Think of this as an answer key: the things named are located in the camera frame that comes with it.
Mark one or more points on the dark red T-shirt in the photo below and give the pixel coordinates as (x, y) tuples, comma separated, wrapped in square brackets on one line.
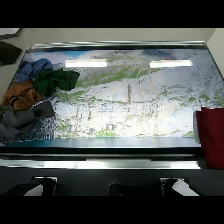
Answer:
[(212, 136)]

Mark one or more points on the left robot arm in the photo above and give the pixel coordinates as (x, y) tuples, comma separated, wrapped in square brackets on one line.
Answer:
[(37, 188)]

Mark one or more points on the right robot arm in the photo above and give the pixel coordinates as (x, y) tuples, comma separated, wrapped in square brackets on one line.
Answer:
[(180, 188)]

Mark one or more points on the dark green garment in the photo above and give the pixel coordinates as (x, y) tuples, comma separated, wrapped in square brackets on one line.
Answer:
[(55, 81)]

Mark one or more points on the blue garment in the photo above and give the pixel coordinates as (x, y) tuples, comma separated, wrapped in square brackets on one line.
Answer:
[(32, 69)]

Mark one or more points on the grey garment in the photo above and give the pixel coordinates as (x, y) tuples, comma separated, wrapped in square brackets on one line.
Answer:
[(20, 120)]

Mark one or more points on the brown garment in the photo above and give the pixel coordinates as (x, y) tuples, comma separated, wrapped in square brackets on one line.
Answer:
[(20, 96)]

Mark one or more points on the silver frame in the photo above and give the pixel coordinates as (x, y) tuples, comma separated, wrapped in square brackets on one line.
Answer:
[(110, 164)]

